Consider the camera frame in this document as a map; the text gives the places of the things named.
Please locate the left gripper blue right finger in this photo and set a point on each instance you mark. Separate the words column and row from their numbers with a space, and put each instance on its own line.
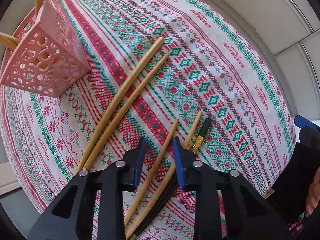
column 247, row 214

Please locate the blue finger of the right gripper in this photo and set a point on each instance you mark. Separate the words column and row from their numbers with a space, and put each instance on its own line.
column 301, row 122

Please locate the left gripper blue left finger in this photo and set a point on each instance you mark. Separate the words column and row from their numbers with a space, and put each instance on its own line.
column 70, row 214

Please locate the person right hand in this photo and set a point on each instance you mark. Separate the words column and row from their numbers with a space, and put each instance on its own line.
column 314, row 194

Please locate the black chopstick gold band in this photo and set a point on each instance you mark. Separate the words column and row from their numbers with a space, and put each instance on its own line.
column 201, row 135

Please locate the patterned striped tablecloth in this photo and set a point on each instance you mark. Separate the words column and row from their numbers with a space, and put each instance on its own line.
column 211, row 70

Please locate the pink perforated utensil holder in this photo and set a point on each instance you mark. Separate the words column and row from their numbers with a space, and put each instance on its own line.
column 49, row 57

